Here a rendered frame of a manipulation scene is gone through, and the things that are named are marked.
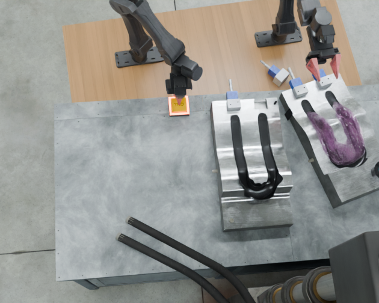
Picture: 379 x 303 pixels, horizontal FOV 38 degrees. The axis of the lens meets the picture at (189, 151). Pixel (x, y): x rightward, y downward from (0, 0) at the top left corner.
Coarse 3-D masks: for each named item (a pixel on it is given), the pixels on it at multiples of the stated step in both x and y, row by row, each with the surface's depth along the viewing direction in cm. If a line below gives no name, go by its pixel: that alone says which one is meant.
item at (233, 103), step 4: (232, 88) 215; (228, 92) 213; (232, 92) 213; (236, 92) 213; (228, 96) 212; (232, 96) 212; (236, 96) 213; (228, 100) 210; (232, 100) 210; (236, 100) 211; (228, 104) 210; (232, 104) 210; (236, 104) 210; (240, 104) 210; (228, 108) 210; (232, 108) 210; (236, 108) 211; (240, 108) 211
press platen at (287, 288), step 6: (300, 276) 154; (288, 282) 154; (294, 282) 153; (300, 282) 153; (282, 288) 156; (288, 288) 153; (282, 294) 154; (288, 294) 152; (282, 300) 155; (288, 300) 152
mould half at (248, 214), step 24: (216, 120) 211; (240, 120) 211; (216, 144) 208; (216, 168) 213; (264, 168) 202; (288, 168) 202; (240, 192) 200; (288, 192) 205; (240, 216) 202; (264, 216) 203; (288, 216) 203
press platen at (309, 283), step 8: (312, 272) 130; (320, 272) 130; (328, 272) 129; (304, 280) 132; (312, 280) 129; (304, 288) 130; (312, 288) 128; (304, 296) 131; (312, 296) 128; (320, 296) 127
